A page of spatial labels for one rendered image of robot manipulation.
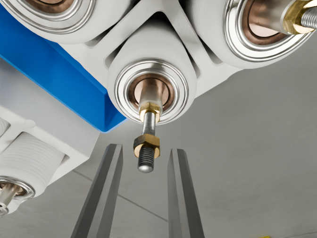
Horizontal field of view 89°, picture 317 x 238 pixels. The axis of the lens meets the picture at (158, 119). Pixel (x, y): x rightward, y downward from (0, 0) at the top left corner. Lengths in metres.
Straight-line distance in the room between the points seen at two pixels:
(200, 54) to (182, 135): 0.37
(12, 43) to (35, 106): 0.12
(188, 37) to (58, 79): 0.29
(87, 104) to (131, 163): 0.35
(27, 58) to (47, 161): 0.20
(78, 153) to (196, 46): 0.30
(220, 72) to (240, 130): 0.37
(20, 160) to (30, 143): 0.04
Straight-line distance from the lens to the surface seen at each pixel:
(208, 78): 0.25
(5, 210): 0.49
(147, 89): 0.15
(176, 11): 0.22
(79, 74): 0.46
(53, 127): 0.38
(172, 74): 0.16
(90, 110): 0.41
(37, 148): 0.38
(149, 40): 0.17
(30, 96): 0.40
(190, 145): 0.60
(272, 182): 0.92
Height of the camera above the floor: 0.40
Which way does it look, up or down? 52 degrees down
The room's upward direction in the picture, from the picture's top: 179 degrees counter-clockwise
